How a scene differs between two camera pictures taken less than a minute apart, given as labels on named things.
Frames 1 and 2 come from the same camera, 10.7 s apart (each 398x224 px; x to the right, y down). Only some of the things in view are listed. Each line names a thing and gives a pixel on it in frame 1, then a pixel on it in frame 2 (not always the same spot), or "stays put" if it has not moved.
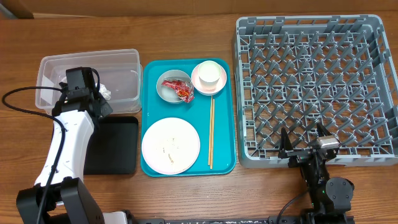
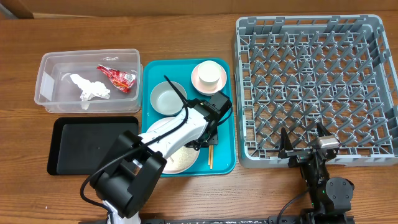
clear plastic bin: x=120 y=71 stays put
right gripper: x=285 y=145 stays put
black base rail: x=270 y=220 stays put
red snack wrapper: x=184 y=89 to x=122 y=81
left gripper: x=106 y=107 to x=213 y=139
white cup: x=209 y=73 stays put
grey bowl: x=166 y=93 to x=165 y=100
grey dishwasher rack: x=295 y=71 stays put
